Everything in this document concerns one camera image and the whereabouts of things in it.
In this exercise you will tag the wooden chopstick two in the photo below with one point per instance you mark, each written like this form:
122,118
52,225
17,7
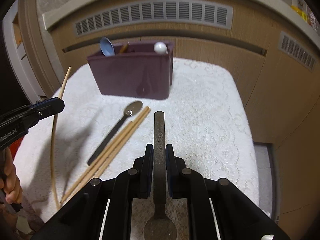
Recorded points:
110,152

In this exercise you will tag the red banner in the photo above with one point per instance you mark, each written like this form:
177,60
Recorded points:
12,150

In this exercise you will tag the grey cabinet vent grille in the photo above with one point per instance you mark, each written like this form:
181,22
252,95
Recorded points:
151,11

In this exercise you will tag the white spoon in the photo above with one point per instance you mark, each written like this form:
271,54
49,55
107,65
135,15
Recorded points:
160,48

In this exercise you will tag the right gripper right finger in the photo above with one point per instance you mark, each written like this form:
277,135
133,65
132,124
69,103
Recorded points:
178,182

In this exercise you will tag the brown wooden spoon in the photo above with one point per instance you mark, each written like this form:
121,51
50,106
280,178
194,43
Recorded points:
124,48

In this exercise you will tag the left hand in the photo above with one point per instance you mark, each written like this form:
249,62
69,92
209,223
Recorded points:
11,184

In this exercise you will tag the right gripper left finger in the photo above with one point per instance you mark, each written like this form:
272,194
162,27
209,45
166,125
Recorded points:
142,179

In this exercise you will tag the small grey vent grille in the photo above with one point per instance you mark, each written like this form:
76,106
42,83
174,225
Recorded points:
295,50

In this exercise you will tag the light blue spoon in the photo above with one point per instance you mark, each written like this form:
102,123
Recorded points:
106,47

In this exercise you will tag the wooden chopstick four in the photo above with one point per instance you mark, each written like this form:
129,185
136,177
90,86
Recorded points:
92,169

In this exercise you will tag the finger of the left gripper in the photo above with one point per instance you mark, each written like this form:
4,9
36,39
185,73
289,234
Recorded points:
49,107

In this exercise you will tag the purple plastic utensil caddy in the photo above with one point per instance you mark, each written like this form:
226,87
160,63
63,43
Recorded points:
139,72

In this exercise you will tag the wooden chopstick three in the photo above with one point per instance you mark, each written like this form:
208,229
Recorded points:
117,147

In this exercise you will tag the white lace tablecloth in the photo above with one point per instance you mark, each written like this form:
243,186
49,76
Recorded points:
205,122

